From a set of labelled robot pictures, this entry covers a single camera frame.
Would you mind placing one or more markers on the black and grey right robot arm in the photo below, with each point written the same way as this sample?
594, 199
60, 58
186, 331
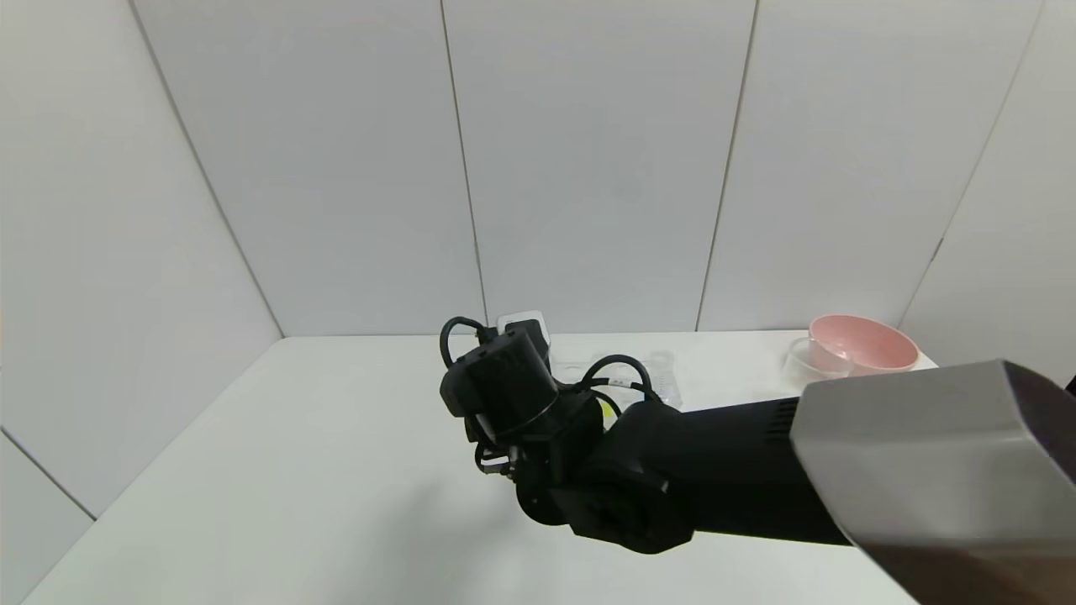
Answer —
756, 470

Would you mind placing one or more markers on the clear acrylic test tube rack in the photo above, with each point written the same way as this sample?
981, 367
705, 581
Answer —
572, 374

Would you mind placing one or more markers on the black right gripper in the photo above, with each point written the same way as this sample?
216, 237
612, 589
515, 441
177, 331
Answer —
454, 391

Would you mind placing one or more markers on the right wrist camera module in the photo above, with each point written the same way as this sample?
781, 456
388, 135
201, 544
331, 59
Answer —
525, 323

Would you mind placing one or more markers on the pink plastic bowl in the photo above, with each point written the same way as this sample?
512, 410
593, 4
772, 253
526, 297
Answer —
874, 344

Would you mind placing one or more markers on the clear plastic beaker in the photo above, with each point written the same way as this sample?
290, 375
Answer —
807, 365

